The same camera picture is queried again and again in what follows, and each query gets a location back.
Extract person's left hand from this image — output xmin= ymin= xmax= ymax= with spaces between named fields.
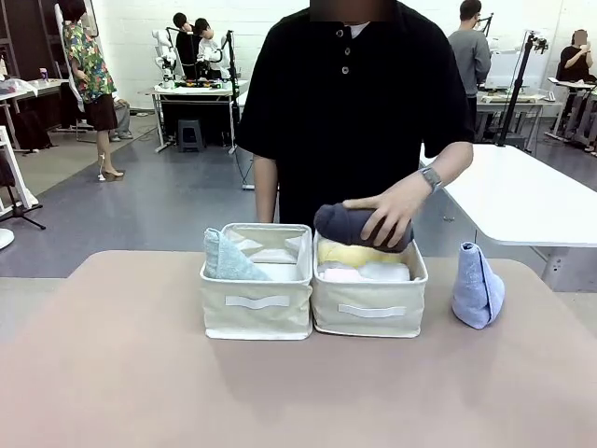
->
xmin=341 ymin=173 xmax=437 ymax=248

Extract dark grey towel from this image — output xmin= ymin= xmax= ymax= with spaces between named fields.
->
xmin=312 ymin=202 xmax=416 ymax=255

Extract yellow towel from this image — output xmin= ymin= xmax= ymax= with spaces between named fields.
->
xmin=317 ymin=239 xmax=408 ymax=270

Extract white towel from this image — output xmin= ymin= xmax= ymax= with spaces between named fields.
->
xmin=357 ymin=261 xmax=412 ymax=283

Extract light teal cone towel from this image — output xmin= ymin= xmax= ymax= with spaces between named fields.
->
xmin=202 ymin=227 xmax=272 ymax=282

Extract person's left forearm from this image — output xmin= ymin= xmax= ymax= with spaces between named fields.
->
xmin=422 ymin=139 xmax=475 ymax=189

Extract person's right forearm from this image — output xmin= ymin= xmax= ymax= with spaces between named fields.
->
xmin=253 ymin=156 xmax=280 ymax=225

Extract silver wristwatch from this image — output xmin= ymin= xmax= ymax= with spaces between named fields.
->
xmin=419 ymin=166 xmax=444 ymax=195

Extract cream fabric basket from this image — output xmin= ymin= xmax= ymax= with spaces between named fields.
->
xmin=311 ymin=228 xmax=429 ymax=339
xmin=199 ymin=222 xmax=314 ymax=341

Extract person in black polo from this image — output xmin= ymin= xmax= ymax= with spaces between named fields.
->
xmin=236 ymin=0 xmax=476 ymax=226

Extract lavender cone towel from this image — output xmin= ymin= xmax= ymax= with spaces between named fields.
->
xmin=450 ymin=241 xmax=507 ymax=330

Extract white table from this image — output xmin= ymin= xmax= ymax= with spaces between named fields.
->
xmin=418 ymin=143 xmax=597 ymax=248

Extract person in grey sweater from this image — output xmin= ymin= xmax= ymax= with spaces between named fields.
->
xmin=448 ymin=0 xmax=493 ymax=141

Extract grey background desk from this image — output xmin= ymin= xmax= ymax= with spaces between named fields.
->
xmin=475 ymin=88 xmax=566 ymax=141

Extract grey plastic stool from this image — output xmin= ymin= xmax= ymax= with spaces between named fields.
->
xmin=177 ymin=119 xmax=206 ymax=154

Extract white background desk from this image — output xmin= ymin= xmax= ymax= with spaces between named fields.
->
xmin=151 ymin=85 xmax=238 ymax=155

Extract seated person in black shirt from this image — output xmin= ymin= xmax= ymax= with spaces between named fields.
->
xmin=558 ymin=28 xmax=597 ymax=84

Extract person in white top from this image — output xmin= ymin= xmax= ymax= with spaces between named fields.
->
xmin=193 ymin=17 xmax=226 ymax=81

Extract person in black top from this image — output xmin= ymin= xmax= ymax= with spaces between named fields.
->
xmin=173 ymin=12 xmax=201 ymax=81

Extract seated person in grey trousers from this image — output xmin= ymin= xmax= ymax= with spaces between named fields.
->
xmin=111 ymin=97 xmax=134 ymax=142

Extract person in floral shirt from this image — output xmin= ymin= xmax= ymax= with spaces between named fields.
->
xmin=59 ymin=0 xmax=127 ymax=183

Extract black floor stand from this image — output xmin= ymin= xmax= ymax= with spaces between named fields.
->
xmin=0 ymin=183 xmax=48 ymax=231

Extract black camera tripod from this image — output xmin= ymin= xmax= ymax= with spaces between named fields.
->
xmin=495 ymin=31 xmax=538 ymax=149

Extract white metal frame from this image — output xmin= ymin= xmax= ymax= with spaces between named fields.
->
xmin=0 ymin=124 xmax=40 ymax=210

